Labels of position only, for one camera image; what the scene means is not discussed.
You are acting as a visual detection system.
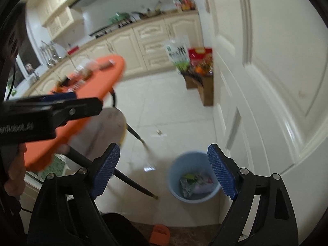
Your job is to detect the blue trash bin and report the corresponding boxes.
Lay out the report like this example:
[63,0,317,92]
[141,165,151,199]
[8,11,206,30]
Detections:
[167,151,221,204]

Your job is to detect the person's left hand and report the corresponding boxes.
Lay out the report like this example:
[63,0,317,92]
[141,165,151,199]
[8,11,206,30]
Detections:
[4,144,27,197]

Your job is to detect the sink faucet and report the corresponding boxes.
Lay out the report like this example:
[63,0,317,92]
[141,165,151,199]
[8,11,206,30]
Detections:
[25,63,40,81]

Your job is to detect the black leg chair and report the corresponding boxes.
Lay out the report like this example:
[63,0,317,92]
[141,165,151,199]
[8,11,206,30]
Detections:
[56,93,158,199]

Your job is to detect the orange round table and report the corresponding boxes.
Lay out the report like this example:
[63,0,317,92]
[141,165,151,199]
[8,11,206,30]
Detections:
[24,55,126,172]

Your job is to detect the hanging utensil rack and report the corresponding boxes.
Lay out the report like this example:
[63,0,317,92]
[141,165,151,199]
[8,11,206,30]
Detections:
[40,41,62,69]

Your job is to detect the red basin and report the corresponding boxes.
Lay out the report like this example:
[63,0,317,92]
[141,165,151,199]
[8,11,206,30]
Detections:
[67,46,80,56]

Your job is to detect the cream upper cabinets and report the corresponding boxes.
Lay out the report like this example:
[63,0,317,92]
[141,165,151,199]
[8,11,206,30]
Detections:
[37,0,83,40]

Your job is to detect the cream cabinets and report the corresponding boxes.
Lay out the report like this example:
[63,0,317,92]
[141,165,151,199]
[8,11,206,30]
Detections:
[23,10,204,96]
[37,0,83,40]

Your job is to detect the black gas stove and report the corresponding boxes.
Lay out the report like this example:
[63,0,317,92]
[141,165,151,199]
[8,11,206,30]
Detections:
[89,19,134,38]

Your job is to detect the orange slipper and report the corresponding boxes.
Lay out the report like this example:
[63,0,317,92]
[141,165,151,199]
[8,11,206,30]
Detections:
[150,224,171,246]

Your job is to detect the brown cardboard box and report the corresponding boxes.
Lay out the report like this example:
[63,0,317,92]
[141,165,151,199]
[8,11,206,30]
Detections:
[182,72,214,107]

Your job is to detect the cream lower cabinets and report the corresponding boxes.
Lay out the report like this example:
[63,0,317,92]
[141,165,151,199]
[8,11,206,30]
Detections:
[23,10,204,96]

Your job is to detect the green electric pot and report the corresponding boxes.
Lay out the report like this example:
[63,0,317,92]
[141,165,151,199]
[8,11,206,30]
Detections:
[108,12,130,25]

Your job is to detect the red gift box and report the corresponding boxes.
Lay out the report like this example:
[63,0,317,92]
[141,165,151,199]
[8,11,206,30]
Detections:
[188,47,213,67]

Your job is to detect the white door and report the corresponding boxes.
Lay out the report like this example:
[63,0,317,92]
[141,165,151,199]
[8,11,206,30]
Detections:
[206,0,327,241]

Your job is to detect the white rice bag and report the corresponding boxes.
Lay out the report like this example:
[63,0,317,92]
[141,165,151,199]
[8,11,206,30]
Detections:
[163,35,190,72]

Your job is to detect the steel wok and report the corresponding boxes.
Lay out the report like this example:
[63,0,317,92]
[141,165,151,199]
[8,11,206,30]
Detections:
[131,4,164,20]

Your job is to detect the condiment bottles group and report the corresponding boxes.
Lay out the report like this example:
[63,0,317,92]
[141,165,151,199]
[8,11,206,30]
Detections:
[173,0,196,12]

